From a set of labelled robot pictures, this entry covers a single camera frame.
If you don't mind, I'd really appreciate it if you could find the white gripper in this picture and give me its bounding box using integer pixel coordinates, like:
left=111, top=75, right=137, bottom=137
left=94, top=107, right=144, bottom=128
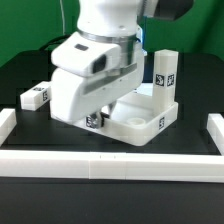
left=50, top=56, right=144, bottom=129

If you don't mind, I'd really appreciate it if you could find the white desk top tray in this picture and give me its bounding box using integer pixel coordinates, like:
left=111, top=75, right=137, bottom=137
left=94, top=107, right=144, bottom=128
left=75, top=93, right=178, bottom=146

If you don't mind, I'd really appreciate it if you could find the white marker sheet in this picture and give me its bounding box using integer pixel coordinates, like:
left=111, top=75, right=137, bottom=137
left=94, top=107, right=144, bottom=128
left=136, top=83, right=153, bottom=96

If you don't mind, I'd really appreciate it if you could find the white left fence block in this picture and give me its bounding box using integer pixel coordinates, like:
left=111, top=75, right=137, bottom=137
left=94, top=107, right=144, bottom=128
left=0, top=108, right=17, bottom=146

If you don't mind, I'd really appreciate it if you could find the white fence block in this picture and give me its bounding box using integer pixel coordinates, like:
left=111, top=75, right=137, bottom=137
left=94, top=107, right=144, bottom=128
left=0, top=108, right=17, bottom=146
left=207, top=113, right=224, bottom=156

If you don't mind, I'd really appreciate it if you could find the white front fence bar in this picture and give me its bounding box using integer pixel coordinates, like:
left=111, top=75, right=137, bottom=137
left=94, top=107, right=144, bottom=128
left=0, top=150, right=224, bottom=183

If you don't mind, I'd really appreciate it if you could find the white right fence block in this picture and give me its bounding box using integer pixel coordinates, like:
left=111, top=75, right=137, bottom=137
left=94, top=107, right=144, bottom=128
left=207, top=113, right=224, bottom=156

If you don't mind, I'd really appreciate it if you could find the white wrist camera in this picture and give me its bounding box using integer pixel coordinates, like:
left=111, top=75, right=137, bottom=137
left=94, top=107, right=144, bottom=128
left=51, top=32, right=121, bottom=77

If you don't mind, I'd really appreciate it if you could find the black cable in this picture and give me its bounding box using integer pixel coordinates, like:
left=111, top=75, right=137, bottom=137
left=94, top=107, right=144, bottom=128
left=39, top=33, right=73, bottom=52

